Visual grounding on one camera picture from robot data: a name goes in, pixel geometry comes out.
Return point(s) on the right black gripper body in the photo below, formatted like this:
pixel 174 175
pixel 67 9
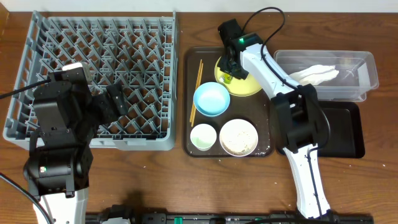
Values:
pixel 231 69

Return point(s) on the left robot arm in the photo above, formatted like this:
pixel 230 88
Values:
pixel 69 115

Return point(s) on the light blue bowl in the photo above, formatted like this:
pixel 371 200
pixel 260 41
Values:
pixel 211 99

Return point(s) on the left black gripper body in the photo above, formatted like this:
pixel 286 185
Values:
pixel 101 106

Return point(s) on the clear plastic waste bin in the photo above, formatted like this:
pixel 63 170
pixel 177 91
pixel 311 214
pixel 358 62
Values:
pixel 354 72

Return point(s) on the yellow round plate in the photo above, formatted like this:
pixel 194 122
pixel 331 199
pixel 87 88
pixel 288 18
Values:
pixel 238 87

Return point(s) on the white cup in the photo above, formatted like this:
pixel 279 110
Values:
pixel 203 136

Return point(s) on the white bowl with rice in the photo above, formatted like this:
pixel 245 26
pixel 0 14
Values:
pixel 238 137

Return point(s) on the white napkin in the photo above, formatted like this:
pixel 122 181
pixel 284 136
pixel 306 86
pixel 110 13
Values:
pixel 315 74

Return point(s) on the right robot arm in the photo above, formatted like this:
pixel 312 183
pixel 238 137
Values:
pixel 253 56

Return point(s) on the green red snack wrapper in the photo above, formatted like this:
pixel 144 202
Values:
pixel 227 78

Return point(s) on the black waste tray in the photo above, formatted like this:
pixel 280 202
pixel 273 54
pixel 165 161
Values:
pixel 342 130

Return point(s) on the dark brown serving tray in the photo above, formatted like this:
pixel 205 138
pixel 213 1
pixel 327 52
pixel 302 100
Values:
pixel 252 108

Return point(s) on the black rail at table edge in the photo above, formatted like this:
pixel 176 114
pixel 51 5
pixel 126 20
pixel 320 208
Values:
pixel 124 214

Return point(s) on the grey plastic dish rack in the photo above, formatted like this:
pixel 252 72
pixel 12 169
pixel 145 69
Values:
pixel 140 53

